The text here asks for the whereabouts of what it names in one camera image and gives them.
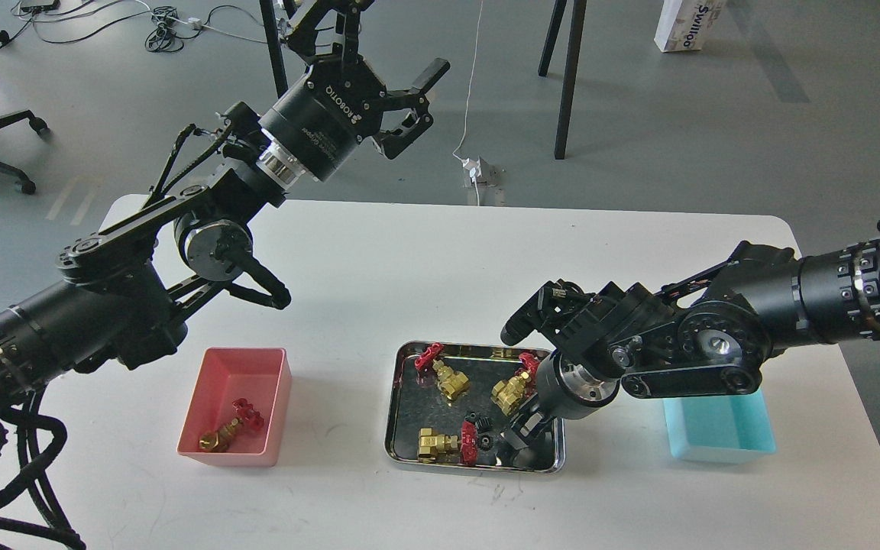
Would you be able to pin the white cardboard box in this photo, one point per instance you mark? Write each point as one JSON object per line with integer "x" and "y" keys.
{"x": 686, "y": 25}

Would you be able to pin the black table leg right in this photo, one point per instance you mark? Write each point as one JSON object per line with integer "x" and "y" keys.
{"x": 572, "y": 56}

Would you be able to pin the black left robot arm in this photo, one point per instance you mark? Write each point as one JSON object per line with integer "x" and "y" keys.
{"x": 128, "y": 289}

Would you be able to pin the shiny metal tray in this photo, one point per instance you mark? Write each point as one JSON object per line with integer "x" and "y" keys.
{"x": 416, "y": 403}

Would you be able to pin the white power adapter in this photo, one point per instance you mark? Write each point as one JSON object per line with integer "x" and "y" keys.
{"x": 477, "y": 172}

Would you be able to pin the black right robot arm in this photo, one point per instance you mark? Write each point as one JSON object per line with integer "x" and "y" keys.
{"x": 707, "y": 335}

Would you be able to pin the brass valve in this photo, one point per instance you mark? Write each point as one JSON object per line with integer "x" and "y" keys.
{"x": 450, "y": 382}
{"x": 246, "y": 418}
{"x": 462, "y": 449}
{"x": 510, "y": 393}

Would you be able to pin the black gear upper left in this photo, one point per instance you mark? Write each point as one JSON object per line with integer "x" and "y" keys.
{"x": 482, "y": 423}

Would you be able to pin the black table leg left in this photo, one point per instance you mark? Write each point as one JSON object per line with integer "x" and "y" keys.
{"x": 271, "y": 24}

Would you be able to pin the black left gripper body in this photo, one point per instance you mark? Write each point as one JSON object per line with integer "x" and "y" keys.
{"x": 326, "y": 114}

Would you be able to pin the black table leg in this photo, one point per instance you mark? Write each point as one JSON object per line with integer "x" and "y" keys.
{"x": 572, "y": 56}
{"x": 271, "y": 24}

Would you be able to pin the brass valve bottom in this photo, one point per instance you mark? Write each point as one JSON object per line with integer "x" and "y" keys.
{"x": 462, "y": 449}

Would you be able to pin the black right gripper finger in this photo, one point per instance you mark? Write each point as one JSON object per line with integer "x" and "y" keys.
{"x": 531, "y": 426}
{"x": 530, "y": 403}

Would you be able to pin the black gear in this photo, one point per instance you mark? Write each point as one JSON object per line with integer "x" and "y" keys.
{"x": 482, "y": 423}
{"x": 484, "y": 442}

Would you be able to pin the black gear lower middle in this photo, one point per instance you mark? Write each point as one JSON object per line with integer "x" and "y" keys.
{"x": 484, "y": 442}

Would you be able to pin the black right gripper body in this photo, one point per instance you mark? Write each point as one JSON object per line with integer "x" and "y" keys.
{"x": 569, "y": 391}

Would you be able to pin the light blue plastic box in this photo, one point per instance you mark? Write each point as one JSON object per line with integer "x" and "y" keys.
{"x": 719, "y": 429}

